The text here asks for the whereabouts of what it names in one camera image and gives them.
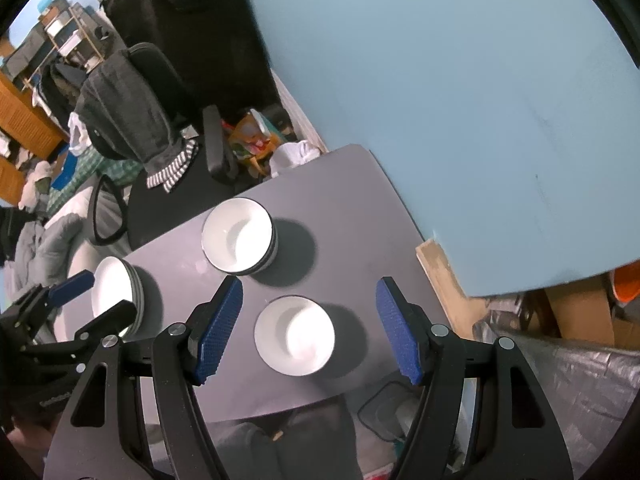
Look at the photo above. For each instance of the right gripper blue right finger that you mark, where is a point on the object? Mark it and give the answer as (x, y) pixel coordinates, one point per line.
(406, 329)

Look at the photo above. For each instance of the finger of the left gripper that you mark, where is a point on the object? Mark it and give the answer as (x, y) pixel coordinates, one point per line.
(109, 325)
(70, 289)

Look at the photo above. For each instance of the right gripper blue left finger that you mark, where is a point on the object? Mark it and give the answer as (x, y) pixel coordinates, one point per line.
(210, 326)

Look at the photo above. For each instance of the white plate stack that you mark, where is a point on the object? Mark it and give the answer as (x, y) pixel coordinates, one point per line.
(115, 280)

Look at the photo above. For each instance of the white bowl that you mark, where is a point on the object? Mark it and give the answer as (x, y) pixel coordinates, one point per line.
(239, 237)
(294, 336)

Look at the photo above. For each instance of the grey bed duvet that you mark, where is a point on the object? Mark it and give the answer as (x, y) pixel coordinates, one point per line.
(48, 253)

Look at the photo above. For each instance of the black office chair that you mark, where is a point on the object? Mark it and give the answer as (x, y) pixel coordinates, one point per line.
(213, 177)

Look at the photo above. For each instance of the blue box on bed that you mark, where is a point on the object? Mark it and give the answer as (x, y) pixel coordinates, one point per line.
(63, 170)

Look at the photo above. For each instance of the green patterned blanket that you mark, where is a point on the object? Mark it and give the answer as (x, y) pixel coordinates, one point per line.
(92, 164)

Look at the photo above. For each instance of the cardboard box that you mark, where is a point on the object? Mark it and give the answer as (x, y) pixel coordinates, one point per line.
(582, 311)

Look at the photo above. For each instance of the orange wooden wardrobe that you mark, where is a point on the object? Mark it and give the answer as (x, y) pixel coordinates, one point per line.
(31, 128)

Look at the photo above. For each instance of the grey towel with striped edge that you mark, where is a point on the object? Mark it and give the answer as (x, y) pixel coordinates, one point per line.
(126, 120)

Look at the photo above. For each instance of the silver plastic bag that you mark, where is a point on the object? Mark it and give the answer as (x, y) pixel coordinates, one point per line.
(589, 387)

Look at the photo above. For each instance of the white cloth behind table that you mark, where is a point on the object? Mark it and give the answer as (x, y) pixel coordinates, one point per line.
(291, 155)

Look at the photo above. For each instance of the shelf rack with items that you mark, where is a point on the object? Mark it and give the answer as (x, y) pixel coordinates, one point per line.
(65, 33)

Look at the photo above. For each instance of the black hanging garment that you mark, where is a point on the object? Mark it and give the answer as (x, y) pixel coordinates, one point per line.
(214, 45)

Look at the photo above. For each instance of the wooden board by wall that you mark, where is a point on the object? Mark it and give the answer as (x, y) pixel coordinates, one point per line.
(462, 312)

